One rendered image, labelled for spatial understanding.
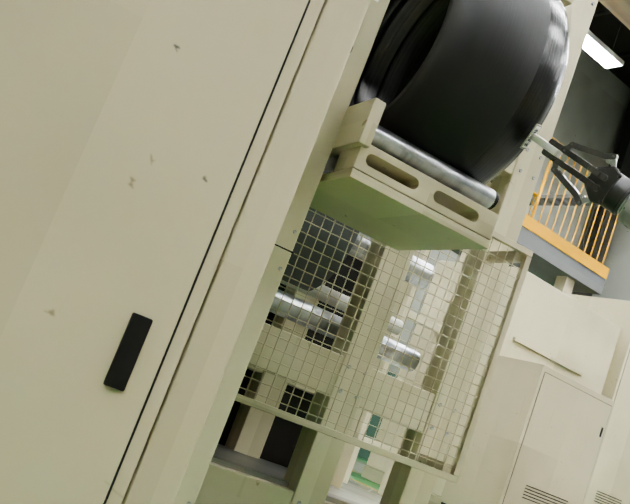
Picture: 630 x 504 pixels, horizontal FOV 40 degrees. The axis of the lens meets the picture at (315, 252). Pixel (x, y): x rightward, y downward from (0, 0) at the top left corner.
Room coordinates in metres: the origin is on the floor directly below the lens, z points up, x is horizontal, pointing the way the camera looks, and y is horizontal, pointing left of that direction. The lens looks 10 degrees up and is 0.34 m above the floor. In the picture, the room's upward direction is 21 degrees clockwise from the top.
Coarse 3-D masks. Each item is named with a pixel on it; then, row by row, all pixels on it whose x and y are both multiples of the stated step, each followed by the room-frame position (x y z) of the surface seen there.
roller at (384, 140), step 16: (384, 128) 1.65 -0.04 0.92; (384, 144) 1.65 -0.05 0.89; (400, 144) 1.66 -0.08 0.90; (400, 160) 1.68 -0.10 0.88; (416, 160) 1.68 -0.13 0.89; (432, 160) 1.69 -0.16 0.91; (432, 176) 1.71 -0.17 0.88; (448, 176) 1.71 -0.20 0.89; (464, 176) 1.73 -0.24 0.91; (464, 192) 1.74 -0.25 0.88; (480, 192) 1.74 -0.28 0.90; (496, 192) 1.77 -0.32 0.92
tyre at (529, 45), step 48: (432, 0) 1.97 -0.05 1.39; (480, 0) 1.57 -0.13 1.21; (528, 0) 1.61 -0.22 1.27; (384, 48) 2.05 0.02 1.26; (432, 48) 1.62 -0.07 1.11; (480, 48) 1.57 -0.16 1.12; (528, 48) 1.60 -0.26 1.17; (384, 96) 2.09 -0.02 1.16; (432, 96) 1.62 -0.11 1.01; (480, 96) 1.61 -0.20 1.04; (528, 96) 1.63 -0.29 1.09; (432, 144) 1.69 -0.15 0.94; (480, 144) 1.68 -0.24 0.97
